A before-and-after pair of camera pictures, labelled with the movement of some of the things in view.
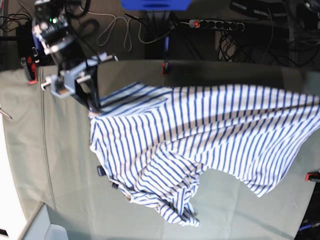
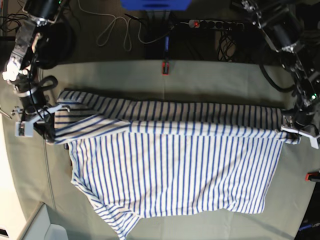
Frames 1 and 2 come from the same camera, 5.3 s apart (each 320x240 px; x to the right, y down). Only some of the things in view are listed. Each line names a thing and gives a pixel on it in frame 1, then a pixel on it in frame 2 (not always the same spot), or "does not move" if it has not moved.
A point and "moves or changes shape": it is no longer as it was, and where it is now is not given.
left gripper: [63, 84] -> [25, 128]
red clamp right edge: [313, 176] does not move
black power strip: [207, 23] does not move
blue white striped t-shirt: [153, 141] moves or changes shape
